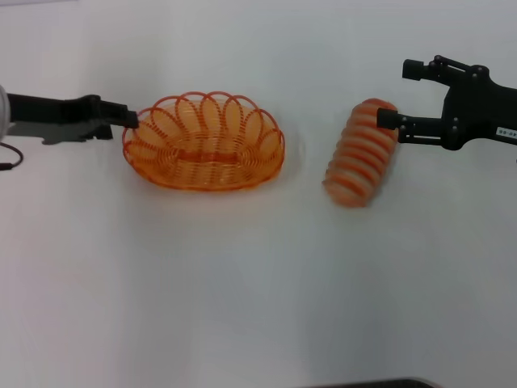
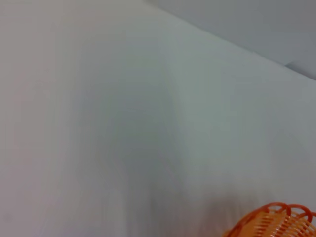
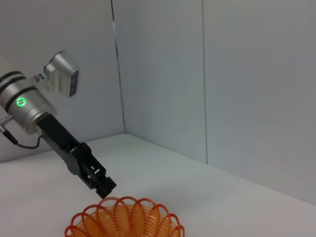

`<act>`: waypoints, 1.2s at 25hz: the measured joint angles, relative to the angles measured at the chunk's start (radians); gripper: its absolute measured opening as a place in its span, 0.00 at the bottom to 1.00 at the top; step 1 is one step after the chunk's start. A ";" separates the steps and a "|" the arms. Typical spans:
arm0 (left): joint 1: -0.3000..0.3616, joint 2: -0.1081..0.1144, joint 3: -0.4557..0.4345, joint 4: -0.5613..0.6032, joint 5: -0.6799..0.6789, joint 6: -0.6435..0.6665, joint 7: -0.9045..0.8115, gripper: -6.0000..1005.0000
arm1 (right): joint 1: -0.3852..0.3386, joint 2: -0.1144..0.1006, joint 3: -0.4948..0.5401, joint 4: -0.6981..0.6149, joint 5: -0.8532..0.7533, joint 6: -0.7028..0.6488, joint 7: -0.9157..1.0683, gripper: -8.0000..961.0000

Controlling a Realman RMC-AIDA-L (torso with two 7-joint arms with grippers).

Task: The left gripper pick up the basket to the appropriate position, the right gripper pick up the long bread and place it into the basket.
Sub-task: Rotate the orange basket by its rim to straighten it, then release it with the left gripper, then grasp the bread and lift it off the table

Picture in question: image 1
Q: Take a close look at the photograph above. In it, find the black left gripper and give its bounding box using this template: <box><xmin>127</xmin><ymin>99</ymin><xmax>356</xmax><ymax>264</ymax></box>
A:
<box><xmin>6</xmin><ymin>93</ymin><xmax>140</xmax><ymax>130</ymax></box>

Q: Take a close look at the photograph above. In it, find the orange white striped bread loaf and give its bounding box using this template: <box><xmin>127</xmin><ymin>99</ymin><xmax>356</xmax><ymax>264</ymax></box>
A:
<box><xmin>322</xmin><ymin>98</ymin><xmax>401</xmax><ymax>209</ymax></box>

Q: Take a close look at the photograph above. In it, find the orange wire basket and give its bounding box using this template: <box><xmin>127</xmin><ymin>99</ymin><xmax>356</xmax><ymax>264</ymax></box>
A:
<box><xmin>122</xmin><ymin>91</ymin><xmax>286</xmax><ymax>192</ymax></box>

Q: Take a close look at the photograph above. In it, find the dark left arm cable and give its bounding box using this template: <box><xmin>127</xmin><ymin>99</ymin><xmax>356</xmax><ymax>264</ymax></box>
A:
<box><xmin>0</xmin><ymin>141</ymin><xmax>24</xmax><ymax>171</ymax></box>

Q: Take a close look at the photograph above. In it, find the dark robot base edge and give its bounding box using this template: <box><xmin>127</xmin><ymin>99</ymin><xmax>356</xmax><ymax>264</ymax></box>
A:
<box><xmin>318</xmin><ymin>376</ymin><xmax>439</xmax><ymax>388</ymax></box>

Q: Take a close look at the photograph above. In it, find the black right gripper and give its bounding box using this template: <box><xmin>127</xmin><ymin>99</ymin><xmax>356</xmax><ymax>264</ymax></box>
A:
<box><xmin>376</xmin><ymin>55</ymin><xmax>517</xmax><ymax>152</ymax></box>

